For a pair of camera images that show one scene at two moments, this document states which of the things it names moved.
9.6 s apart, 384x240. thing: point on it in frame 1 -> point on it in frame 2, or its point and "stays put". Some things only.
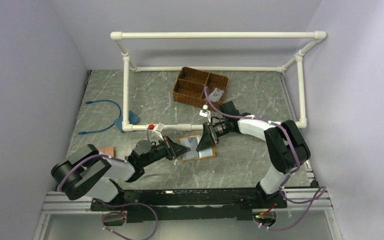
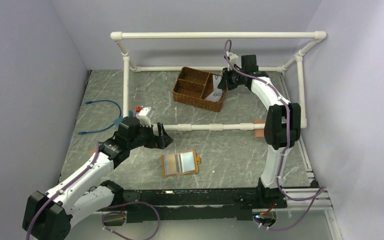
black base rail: x=194 y=204 stays put
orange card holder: x=191 y=143 -> x=180 y=163
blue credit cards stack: x=192 y=143 -> x=179 y=163
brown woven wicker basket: x=189 y=88 stays put
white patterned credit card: x=216 y=95 stays put
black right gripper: x=209 y=137 -> x=224 y=84
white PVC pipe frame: x=300 y=123 stays put
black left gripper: x=175 y=149 -> x=160 y=141
